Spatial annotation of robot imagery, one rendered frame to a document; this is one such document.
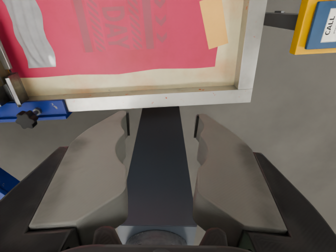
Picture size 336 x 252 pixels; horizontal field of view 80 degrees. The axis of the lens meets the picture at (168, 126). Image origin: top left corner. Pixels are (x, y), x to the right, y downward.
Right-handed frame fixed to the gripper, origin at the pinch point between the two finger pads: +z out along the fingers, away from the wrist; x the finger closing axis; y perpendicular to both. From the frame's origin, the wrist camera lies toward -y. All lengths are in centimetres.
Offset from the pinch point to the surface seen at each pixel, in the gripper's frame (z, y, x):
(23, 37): 40, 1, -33
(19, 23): 40, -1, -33
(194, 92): 37.3, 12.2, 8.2
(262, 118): 136, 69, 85
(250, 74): 37.3, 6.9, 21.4
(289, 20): 55, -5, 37
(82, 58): 40.8, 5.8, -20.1
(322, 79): 136, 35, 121
